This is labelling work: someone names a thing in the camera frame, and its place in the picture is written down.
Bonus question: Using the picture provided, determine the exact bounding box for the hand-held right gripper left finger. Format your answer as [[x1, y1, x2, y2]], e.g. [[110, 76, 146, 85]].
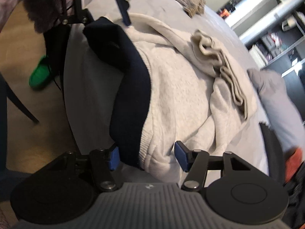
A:
[[46, 146, 120, 192]]

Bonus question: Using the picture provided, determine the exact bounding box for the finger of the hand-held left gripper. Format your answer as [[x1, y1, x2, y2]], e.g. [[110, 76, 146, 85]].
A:
[[56, 0, 94, 26], [114, 0, 132, 27]]

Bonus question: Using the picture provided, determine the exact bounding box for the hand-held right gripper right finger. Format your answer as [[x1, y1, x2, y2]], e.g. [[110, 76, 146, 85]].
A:
[[174, 141, 259, 192]]

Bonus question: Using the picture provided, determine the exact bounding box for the light grey printed sweatshirt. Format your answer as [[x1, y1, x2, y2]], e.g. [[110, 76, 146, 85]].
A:
[[82, 13, 271, 179]]

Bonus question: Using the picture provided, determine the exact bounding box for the person's black trouser leg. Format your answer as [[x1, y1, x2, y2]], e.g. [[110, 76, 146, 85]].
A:
[[43, 25, 71, 77]]

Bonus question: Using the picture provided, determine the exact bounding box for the purple patterned cloth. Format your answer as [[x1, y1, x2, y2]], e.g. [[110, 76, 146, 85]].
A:
[[0, 0, 32, 31]]

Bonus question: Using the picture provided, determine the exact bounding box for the green slipper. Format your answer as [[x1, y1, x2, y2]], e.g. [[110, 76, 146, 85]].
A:
[[29, 54, 55, 90]]

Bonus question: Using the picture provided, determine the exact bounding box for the black folded cloth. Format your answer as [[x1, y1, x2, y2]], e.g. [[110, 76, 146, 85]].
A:
[[259, 122, 286, 184]]

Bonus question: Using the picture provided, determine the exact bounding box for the grey pillow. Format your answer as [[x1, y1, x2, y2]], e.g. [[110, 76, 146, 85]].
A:
[[246, 68, 305, 153]]

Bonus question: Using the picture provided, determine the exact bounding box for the dark chair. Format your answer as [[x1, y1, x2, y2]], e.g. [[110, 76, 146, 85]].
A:
[[0, 72, 40, 170]]

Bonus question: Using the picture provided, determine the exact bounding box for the rust red fleece garment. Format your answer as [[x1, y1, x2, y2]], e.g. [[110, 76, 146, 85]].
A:
[[283, 148, 305, 184]]

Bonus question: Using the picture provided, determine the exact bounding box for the white storage box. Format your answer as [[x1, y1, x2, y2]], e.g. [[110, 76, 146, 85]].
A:
[[249, 44, 267, 68]]

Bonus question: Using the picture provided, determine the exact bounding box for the white inner door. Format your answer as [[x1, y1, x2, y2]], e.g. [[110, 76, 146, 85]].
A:
[[232, 0, 298, 41]]

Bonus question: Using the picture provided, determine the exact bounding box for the black wardrobe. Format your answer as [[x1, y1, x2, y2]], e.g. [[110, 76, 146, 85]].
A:
[[245, 5, 305, 81]]

